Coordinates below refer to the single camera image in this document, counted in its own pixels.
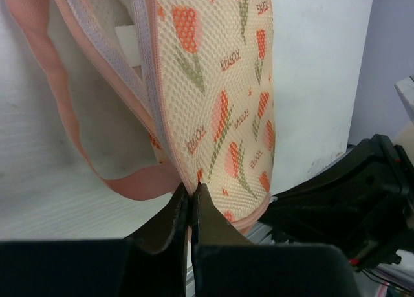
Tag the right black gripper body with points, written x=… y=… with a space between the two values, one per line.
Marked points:
x=362 y=204

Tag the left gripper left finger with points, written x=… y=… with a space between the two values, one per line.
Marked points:
x=151 y=261

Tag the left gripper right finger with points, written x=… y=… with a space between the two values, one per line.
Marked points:
x=226 y=263

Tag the floral mesh laundry bag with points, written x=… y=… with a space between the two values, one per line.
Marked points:
x=206 y=98

